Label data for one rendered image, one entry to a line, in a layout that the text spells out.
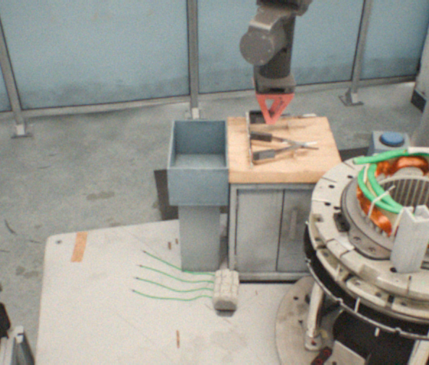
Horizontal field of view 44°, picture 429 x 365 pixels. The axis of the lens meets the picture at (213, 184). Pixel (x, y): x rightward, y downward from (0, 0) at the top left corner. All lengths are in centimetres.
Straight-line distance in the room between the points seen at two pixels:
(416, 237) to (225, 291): 46
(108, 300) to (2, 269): 132
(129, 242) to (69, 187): 154
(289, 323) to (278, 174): 28
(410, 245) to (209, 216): 45
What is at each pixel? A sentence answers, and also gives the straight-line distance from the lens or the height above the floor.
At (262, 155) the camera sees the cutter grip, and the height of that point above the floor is 109.
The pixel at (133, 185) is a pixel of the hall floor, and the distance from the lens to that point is 268.
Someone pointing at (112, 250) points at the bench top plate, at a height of 78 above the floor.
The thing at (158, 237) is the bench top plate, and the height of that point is 78.
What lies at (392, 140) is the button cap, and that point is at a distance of 110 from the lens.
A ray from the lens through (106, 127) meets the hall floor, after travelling 317.
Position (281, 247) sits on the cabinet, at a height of 88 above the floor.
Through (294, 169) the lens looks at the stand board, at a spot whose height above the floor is 107.
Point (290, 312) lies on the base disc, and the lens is 105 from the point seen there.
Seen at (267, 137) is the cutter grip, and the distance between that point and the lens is 97.
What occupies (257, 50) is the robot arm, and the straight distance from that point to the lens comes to 86.
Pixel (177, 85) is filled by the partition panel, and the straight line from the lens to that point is 312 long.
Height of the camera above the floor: 160
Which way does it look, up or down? 37 degrees down
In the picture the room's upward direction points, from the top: straight up
